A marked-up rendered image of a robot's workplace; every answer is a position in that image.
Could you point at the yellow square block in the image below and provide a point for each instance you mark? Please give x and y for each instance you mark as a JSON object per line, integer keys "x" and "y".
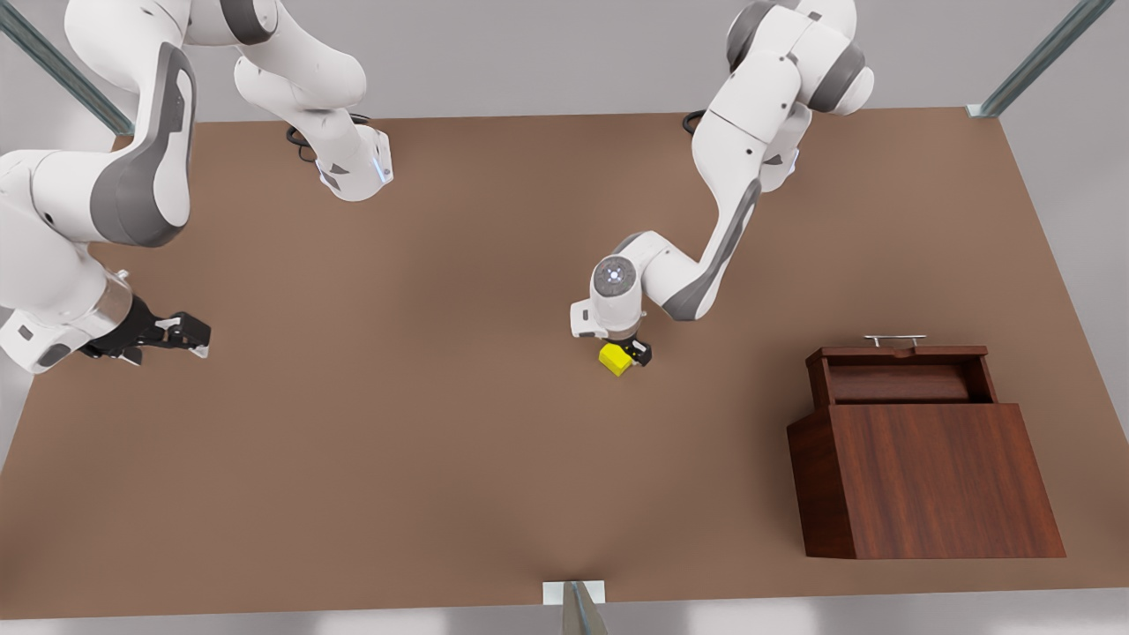
{"x": 615, "y": 359}

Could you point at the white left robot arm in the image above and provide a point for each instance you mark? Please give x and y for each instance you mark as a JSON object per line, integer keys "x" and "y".
{"x": 750, "y": 141}

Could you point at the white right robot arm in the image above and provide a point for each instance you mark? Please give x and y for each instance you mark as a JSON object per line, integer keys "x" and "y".
{"x": 141, "y": 176}

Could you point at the brown wooden cabinet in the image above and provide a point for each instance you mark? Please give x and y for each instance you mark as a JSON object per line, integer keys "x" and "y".
{"x": 935, "y": 481}

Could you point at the silver frame post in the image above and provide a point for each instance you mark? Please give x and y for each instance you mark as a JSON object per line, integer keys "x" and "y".
{"x": 66, "y": 70}
{"x": 1041, "y": 57}
{"x": 575, "y": 604}

